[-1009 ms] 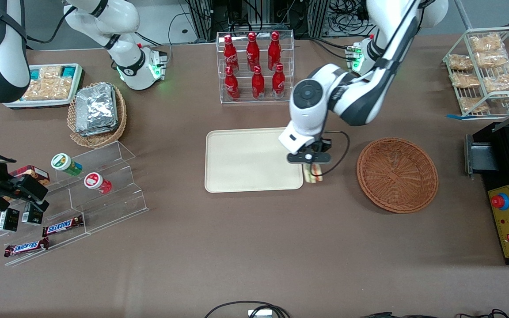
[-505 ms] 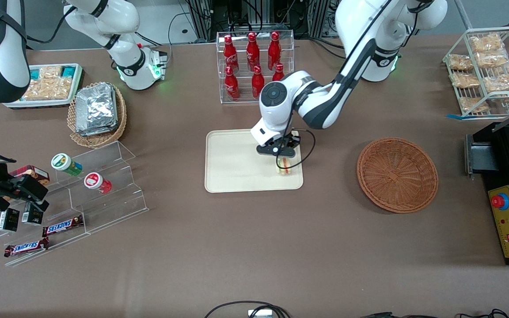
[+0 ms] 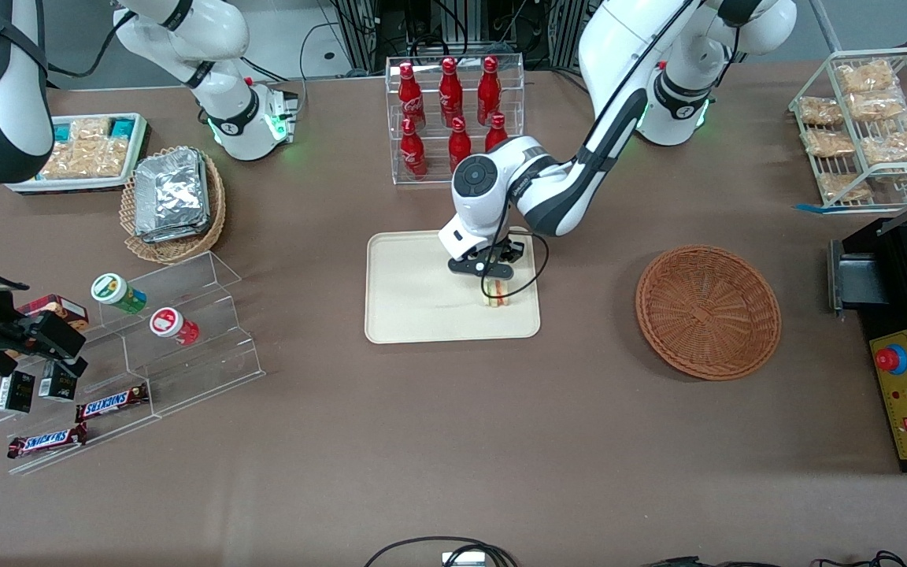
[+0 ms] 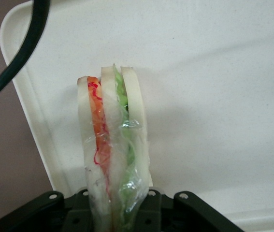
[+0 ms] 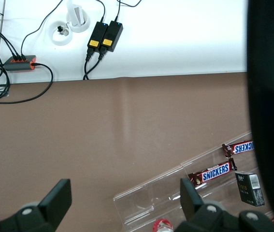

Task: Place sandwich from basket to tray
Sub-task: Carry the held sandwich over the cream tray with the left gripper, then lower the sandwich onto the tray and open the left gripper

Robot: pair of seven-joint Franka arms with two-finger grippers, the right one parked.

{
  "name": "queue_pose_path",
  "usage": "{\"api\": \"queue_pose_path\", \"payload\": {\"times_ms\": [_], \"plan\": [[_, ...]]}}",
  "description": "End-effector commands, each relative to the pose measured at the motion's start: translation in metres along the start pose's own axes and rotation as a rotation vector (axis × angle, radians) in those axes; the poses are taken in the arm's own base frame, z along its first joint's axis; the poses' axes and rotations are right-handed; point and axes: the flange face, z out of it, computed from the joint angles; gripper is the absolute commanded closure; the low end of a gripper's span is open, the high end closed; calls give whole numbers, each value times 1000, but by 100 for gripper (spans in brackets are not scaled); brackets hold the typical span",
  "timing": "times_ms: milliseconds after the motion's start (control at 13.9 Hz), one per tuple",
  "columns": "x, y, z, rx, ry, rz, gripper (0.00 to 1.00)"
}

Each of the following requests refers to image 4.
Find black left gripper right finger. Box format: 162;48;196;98
133;186;245;232

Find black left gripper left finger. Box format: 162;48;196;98
0;189;96;232

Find plastic sandwich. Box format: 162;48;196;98
76;63;152;232

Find white plastic tray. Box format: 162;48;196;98
0;0;274;232

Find brown table mat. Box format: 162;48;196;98
0;0;57;230

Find thick black camera cable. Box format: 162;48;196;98
0;0;52;107

